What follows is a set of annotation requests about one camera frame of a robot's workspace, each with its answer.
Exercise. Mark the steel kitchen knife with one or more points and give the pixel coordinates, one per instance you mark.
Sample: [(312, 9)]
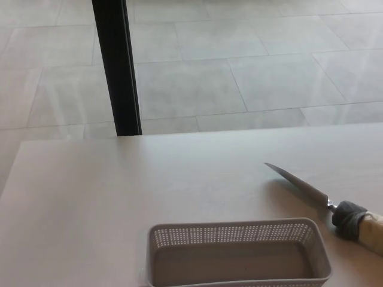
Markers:
[(302, 183)]

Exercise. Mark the grey perforated plastic basket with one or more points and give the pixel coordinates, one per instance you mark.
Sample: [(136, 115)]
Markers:
[(239, 263)]

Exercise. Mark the black vertical post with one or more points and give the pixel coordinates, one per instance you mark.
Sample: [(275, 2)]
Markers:
[(115, 65)]

